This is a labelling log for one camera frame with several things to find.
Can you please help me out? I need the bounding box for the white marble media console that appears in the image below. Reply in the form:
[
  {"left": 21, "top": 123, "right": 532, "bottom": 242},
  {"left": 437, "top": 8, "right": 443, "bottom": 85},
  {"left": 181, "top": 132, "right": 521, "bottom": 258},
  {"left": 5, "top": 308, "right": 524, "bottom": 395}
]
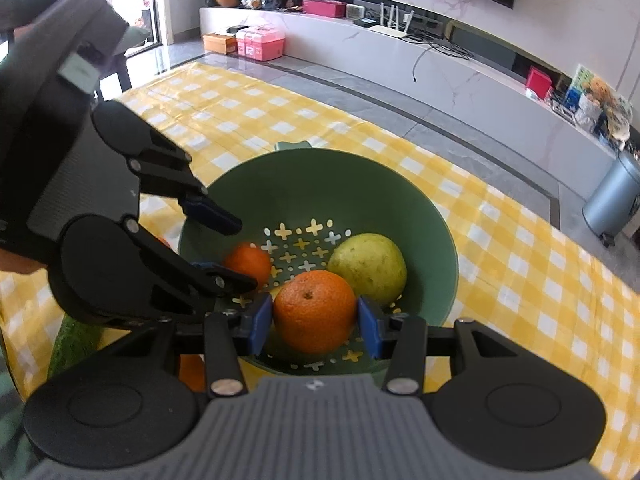
[{"left": 199, "top": 5, "right": 621, "bottom": 201}]

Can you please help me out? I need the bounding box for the dark chair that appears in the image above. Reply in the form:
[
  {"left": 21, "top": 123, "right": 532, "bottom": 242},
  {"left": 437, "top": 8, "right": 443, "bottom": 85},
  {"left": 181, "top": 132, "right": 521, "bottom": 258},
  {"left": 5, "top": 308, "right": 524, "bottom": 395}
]
[{"left": 95, "top": 25, "right": 151, "bottom": 101}]

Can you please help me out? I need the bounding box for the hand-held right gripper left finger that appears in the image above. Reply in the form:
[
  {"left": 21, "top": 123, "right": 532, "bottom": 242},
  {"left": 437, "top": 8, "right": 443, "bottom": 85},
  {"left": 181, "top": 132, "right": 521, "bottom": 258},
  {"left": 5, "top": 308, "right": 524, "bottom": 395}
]
[{"left": 125, "top": 292, "right": 274, "bottom": 397}]

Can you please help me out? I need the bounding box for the black cable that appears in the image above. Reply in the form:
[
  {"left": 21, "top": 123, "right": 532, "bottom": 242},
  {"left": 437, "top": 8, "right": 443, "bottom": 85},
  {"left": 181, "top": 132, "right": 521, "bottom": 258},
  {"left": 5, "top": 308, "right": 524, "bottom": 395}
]
[{"left": 412, "top": 35, "right": 473, "bottom": 83}]

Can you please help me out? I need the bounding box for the long pink box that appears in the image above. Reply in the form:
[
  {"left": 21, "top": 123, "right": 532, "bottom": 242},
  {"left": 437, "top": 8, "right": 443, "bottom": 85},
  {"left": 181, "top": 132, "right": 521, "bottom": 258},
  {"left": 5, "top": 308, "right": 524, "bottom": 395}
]
[{"left": 302, "top": 0, "right": 347, "bottom": 18}]

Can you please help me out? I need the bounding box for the brown cardboard box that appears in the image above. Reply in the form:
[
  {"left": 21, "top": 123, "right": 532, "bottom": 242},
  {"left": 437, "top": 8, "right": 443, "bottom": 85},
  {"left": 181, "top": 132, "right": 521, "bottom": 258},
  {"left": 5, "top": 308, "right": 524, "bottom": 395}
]
[{"left": 202, "top": 32, "right": 238, "bottom": 55}]

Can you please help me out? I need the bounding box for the large orange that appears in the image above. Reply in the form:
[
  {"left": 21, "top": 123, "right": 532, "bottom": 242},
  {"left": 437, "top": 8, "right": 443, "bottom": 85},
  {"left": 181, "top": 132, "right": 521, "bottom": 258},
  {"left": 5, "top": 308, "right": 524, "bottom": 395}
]
[
  {"left": 177, "top": 355, "right": 208, "bottom": 393},
  {"left": 273, "top": 270, "right": 357, "bottom": 356}
]

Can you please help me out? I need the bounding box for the yellow-green apple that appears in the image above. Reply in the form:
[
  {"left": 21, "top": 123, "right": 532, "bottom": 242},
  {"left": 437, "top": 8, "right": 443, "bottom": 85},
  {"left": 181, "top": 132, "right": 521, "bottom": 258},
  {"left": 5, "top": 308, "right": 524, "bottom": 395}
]
[{"left": 327, "top": 233, "right": 407, "bottom": 306}]

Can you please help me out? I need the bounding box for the colourful picture board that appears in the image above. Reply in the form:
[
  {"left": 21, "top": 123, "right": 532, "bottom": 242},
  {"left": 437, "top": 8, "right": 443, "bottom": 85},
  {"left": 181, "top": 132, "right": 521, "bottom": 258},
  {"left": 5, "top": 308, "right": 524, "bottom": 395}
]
[{"left": 565, "top": 64, "right": 633, "bottom": 136}]

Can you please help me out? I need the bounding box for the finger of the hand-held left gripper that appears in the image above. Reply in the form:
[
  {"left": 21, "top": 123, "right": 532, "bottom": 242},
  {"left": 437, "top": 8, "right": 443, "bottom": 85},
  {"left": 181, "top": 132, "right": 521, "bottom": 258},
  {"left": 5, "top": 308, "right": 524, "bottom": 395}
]
[
  {"left": 125, "top": 125, "right": 244, "bottom": 237},
  {"left": 124, "top": 216, "right": 259, "bottom": 317}
]

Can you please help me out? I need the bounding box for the grey round trash can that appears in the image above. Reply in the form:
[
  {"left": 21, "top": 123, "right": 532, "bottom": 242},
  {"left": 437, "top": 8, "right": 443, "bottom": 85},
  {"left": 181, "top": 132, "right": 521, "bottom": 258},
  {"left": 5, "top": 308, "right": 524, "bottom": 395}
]
[{"left": 581, "top": 150, "right": 640, "bottom": 248}]

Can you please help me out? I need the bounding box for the green colander bowl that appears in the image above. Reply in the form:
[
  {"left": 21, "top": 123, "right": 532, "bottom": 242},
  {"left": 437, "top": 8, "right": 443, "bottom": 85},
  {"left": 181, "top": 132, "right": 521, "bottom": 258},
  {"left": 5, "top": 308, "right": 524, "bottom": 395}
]
[{"left": 177, "top": 141, "right": 460, "bottom": 377}]

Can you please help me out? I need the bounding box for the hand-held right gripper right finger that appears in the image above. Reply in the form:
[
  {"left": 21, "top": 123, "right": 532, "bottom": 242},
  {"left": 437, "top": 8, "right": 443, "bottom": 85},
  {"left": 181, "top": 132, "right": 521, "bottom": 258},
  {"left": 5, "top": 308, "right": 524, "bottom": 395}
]
[{"left": 357, "top": 296, "right": 526, "bottom": 395}]

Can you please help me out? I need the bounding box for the grey set-top box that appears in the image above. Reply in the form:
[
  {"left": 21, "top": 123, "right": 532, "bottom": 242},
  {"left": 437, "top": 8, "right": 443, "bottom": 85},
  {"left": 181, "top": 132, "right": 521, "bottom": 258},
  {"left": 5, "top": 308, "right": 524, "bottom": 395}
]
[{"left": 412, "top": 14, "right": 448, "bottom": 38}]

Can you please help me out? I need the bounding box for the red box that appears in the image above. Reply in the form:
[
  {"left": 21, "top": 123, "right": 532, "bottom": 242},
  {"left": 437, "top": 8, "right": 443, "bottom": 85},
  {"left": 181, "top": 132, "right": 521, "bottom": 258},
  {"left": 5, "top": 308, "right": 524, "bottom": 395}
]
[{"left": 525, "top": 66, "right": 551, "bottom": 101}]

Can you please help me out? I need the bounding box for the small tangerine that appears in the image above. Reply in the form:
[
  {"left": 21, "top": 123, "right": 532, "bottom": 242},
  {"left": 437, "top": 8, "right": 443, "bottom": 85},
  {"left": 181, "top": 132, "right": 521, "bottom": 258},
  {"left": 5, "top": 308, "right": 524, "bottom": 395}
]
[{"left": 222, "top": 242, "right": 272, "bottom": 293}]

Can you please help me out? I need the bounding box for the yellow checked tablecloth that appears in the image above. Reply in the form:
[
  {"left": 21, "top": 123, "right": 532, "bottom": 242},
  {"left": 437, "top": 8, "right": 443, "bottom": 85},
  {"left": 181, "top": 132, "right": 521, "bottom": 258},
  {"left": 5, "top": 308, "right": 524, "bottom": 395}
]
[{"left": 0, "top": 62, "right": 640, "bottom": 480}]

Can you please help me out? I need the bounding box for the white router with antennas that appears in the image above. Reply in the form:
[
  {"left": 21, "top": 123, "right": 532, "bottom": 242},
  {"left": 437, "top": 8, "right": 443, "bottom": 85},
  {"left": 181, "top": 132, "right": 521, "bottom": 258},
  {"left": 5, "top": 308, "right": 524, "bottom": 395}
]
[{"left": 372, "top": 4, "right": 413, "bottom": 40}]

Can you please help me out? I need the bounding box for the green avocado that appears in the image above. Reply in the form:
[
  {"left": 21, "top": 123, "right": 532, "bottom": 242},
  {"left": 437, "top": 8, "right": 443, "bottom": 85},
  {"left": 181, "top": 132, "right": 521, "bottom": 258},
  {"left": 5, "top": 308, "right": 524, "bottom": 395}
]
[{"left": 47, "top": 312, "right": 128, "bottom": 386}]

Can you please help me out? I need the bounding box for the pink storage box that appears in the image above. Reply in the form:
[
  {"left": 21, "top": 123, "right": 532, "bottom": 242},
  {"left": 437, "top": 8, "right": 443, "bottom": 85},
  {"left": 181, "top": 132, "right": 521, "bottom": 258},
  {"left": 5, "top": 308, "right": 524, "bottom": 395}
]
[{"left": 236, "top": 25, "right": 286, "bottom": 62}]

